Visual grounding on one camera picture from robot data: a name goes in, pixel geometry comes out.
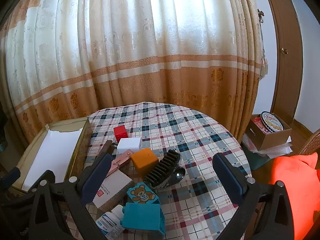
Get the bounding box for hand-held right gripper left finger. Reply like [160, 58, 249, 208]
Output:
[29, 152, 113, 240]

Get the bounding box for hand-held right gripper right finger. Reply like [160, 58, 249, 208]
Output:
[212, 152, 295, 240]

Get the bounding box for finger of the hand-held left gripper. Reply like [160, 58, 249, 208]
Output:
[0, 167, 21, 188]

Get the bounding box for white box with red stamp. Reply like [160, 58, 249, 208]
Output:
[92, 169, 134, 212]

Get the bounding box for gold metal tin box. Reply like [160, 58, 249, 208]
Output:
[11, 117, 93, 195]

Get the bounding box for white charger cube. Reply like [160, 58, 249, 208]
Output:
[117, 137, 143, 155]

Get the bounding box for white medicine bottle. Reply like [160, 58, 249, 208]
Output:
[95, 204, 125, 240]

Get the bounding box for orange box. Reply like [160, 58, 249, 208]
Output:
[130, 147, 159, 178]

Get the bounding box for red toy block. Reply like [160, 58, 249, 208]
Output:
[113, 124, 128, 143]

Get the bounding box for teal bear toy block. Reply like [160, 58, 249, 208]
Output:
[119, 183, 166, 236]

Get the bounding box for black hair claw clip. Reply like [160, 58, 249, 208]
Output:
[144, 149, 186, 189]

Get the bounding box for dark green cloth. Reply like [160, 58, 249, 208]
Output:
[244, 145, 272, 170]

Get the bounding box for white paper liner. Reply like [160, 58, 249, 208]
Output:
[21, 127, 83, 192]

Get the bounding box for plaid tablecloth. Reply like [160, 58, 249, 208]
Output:
[84, 102, 253, 240]

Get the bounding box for brown cardboard box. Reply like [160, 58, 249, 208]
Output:
[247, 114, 292, 151]

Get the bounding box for white papers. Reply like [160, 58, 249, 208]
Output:
[241, 132, 293, 155]

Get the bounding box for red packet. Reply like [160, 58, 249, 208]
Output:
[251, 117, 265, 133]

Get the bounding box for round blue cookie tin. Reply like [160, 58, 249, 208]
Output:
[260, 111, 285, 133]

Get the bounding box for orange-red cloth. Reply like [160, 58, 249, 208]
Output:
[269, 154, 320, 240]

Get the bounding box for wicker chair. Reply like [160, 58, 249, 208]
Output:
[296, 129, 320, 157]

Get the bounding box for brown wooden door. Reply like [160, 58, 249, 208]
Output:
[261, 0, 304, 128]

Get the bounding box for cream and orange curtain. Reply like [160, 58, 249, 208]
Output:
[0, 0, 263, 145]

